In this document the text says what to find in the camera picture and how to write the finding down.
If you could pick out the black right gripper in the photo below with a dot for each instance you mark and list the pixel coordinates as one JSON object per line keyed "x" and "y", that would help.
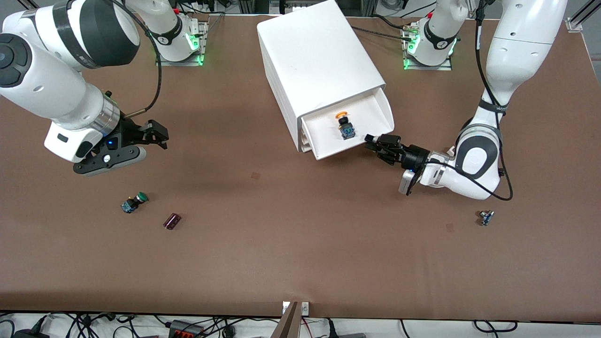
{"x": 127, "y": 132}

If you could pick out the wooden slat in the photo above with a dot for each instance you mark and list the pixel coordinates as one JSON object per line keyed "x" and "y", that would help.
{"x": 287, "y": 326}

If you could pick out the aluminium frame profile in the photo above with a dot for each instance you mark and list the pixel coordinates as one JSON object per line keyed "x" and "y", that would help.
{"x": 582, "y": 16}

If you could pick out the black power plug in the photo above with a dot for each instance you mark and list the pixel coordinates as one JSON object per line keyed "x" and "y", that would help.
{"x": 28, "y": 334}

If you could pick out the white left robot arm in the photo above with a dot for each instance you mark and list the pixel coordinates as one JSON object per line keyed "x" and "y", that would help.
{"x": 516, "y": 56}

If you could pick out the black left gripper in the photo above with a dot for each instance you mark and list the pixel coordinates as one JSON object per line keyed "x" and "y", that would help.
{"x": 413, "y": 157}

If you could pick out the orange capped push button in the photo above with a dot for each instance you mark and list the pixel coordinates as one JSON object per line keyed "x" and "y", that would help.
{"x": 346, "y": 129}

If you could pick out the small blue potentiometer part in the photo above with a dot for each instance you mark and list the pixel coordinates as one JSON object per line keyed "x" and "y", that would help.
{"x": 486, "y": 218}

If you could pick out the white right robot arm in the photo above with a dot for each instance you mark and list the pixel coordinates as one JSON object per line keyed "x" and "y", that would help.
{"x": 47, "y": 94}

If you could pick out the maroon cylindrical capacitor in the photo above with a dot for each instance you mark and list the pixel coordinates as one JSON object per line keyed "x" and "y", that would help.
{"x": 172, "y": 221}

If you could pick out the white drawer cabinet shell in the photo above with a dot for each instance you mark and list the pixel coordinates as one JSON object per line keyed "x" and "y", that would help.
{"x": 314, "y": 51}

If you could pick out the black orange power strip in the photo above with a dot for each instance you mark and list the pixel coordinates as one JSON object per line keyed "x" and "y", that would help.
{"x": 185, "y": 329}

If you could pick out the green capped push button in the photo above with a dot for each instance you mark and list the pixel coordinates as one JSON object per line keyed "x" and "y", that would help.
{"x": 134, "y": 203}

